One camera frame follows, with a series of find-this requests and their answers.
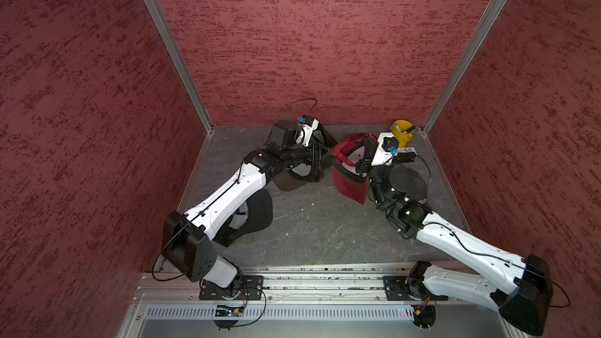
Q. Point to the dark grey baseball cap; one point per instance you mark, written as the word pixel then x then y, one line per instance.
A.
pixel 409 181

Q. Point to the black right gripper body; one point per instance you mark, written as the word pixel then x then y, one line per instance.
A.
pixel 365 165

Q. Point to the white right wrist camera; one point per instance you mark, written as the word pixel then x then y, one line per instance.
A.
pixel 387 147

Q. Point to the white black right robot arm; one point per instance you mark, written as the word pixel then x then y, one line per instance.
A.
pixel 519 289

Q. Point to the aluminium corner post left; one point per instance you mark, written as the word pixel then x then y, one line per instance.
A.
pixel 161 24

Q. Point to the black baseball cap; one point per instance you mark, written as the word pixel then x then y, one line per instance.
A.
pixel 254 215

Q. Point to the small black device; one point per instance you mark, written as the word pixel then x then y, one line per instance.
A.
pixel 405 157

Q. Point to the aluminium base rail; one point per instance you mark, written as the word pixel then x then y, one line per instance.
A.
pixel 328 284

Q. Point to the white toothpaste box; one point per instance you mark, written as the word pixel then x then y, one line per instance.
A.
pixel 409 150

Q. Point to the aluminium corner post right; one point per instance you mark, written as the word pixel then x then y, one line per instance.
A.
pixel 477 38

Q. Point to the red baseball cap front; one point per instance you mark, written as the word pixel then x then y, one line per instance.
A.
pixel 345 155

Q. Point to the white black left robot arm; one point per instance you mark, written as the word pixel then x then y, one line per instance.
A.
pixel 188 238

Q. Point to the brown baseball cap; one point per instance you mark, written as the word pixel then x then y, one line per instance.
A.
pixel 321 136
pixel 293 180

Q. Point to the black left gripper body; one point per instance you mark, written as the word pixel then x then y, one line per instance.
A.
pixel 312 156

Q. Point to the aluminium corner post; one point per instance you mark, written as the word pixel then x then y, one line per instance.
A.
pixel 477 38
pixel 161 24

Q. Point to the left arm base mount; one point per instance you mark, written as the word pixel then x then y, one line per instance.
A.
pixel 243 288

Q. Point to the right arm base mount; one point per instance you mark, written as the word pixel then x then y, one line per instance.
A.
pixel 402 288

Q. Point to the yellow plastic bucket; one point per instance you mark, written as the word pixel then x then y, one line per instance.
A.
pixel 403 130

